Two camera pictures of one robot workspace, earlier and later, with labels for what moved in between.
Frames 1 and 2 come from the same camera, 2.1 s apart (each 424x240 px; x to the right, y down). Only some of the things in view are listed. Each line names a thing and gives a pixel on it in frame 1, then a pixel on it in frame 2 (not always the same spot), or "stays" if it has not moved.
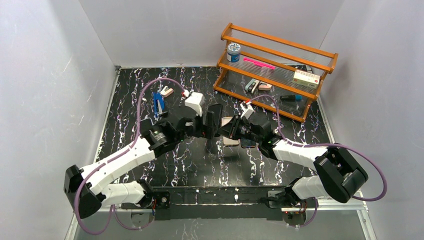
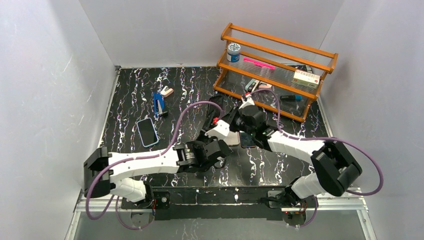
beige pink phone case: (227, 141) stays
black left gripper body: (206, 125) to (210, 124)
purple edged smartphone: (248, 143) stays
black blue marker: (291, 98) stays
